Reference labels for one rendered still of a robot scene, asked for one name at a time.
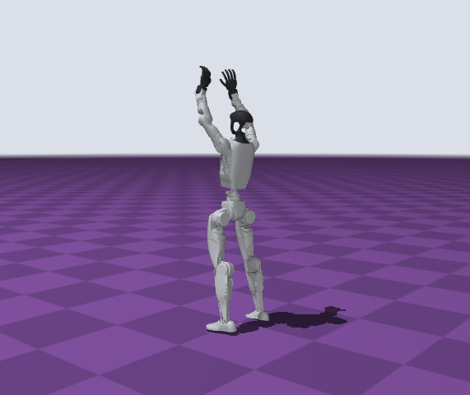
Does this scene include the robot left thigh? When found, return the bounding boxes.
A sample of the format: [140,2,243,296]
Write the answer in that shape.
[207,208,235,277]

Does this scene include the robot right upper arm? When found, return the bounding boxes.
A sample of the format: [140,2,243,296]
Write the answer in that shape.
[242,122,259,151]

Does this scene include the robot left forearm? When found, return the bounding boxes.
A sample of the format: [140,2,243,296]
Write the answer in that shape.
[195,88,212,122]

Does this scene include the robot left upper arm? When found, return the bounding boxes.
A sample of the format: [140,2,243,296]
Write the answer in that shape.
[198,114,231,156]

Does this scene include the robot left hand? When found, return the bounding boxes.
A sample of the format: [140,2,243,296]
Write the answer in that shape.
[196,66,212,94]

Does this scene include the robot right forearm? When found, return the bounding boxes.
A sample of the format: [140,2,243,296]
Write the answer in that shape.
[231,92,249,112]

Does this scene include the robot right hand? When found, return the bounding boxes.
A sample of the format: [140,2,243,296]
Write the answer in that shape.
[220,69,238,100]

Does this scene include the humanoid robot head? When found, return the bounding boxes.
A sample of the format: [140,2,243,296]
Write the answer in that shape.
[230,110,254,144]

